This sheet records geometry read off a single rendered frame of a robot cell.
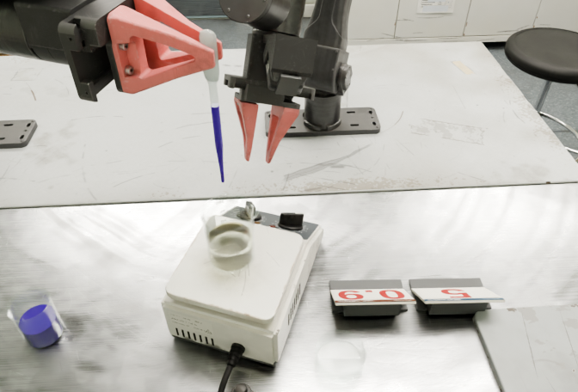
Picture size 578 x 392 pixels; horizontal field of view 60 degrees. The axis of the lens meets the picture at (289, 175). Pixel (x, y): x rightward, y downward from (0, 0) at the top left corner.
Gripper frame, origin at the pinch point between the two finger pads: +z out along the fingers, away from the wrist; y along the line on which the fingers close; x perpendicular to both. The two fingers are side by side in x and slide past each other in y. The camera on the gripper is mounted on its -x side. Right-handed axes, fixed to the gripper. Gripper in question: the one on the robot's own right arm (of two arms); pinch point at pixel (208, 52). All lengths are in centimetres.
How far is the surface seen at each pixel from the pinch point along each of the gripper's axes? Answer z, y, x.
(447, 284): 24.4, 9.7, 32.3
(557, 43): 56, 145, 59
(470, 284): 27.1, 10.8, 32.2
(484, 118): 28, 50, 33
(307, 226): 5.9, 10.7, 28.8
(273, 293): 6.2, -3.7, 24.0
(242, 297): 3.5, -5.1, 24.0
